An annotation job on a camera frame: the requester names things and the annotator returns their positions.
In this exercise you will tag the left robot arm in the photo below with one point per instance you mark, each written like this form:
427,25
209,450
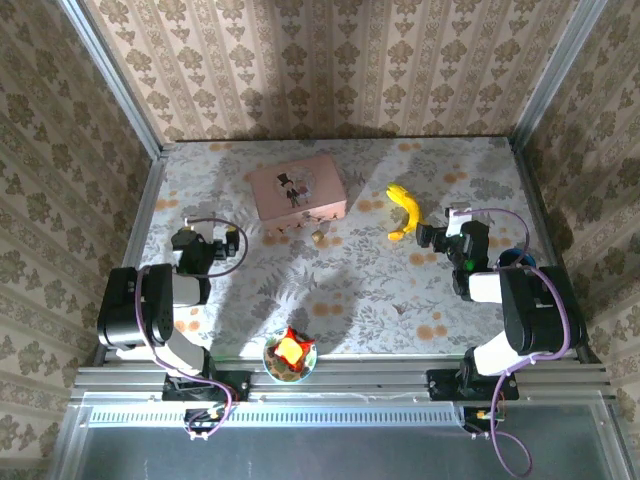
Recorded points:
130,310

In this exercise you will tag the small brass padlock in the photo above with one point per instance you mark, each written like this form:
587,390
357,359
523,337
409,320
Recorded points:
316,236

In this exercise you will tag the blue cup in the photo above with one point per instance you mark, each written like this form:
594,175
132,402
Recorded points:
515,257

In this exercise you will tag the long aluminium cross rail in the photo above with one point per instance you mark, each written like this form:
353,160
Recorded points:
375,375

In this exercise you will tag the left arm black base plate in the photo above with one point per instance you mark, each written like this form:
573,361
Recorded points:
235,387

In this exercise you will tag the aluminium side rail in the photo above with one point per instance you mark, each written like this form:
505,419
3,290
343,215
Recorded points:
134,250
534,200

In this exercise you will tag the aluminium frame post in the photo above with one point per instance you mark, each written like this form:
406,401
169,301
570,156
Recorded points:
115,75
557,72

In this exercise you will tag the pink box with couple print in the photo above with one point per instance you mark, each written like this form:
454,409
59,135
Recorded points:
300,187

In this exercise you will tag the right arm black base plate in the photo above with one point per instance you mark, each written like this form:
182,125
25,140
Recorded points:
442,385

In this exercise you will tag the grey metal sheet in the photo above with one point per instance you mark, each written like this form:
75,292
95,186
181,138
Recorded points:
325,455

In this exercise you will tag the yellow banana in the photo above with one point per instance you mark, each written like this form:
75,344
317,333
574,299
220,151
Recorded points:
411,210

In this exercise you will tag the bowl with red yellow contents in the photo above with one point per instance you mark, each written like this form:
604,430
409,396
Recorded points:
290,354

